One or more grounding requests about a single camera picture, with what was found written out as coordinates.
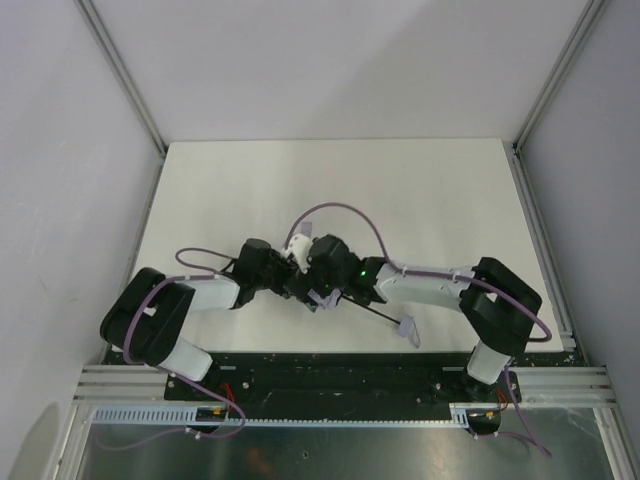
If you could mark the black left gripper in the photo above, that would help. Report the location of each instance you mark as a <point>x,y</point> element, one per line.
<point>279,270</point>

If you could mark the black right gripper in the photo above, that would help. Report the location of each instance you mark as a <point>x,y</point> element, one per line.
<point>314,291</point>

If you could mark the lavender folding umbrella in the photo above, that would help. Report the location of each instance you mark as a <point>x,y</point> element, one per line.
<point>330,273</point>

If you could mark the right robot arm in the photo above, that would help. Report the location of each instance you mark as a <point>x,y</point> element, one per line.
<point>500,307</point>

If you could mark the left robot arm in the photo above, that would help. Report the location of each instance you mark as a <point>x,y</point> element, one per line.
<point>147,319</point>

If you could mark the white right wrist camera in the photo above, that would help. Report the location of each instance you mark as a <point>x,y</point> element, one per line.
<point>297,249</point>

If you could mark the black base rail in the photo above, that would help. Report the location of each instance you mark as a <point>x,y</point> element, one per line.
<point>351,387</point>

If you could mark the grey slotted cable duct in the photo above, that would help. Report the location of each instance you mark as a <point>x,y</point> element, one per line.
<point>192,416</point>

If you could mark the left aluminium frame post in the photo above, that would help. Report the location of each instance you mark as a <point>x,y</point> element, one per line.
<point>104,40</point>

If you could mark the aluminium frame post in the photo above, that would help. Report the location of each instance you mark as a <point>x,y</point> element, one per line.
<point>104,40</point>
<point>573,47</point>

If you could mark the right aluminium frame post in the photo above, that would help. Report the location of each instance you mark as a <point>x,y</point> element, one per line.
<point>573,47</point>

